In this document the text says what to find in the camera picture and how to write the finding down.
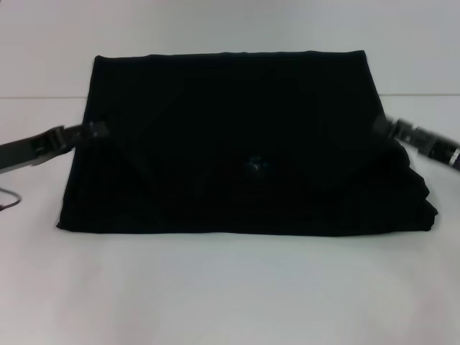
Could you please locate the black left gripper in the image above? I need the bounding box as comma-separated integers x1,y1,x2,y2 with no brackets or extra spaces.
0,119,111,175

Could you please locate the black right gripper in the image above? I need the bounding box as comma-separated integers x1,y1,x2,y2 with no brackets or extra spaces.
372,114,460,168

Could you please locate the black t-shirt with FREE print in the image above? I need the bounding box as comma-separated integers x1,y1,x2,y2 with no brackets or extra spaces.
55,50,440,235

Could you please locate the dark red left arm cable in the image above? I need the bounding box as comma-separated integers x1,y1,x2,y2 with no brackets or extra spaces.
0,185,23,212

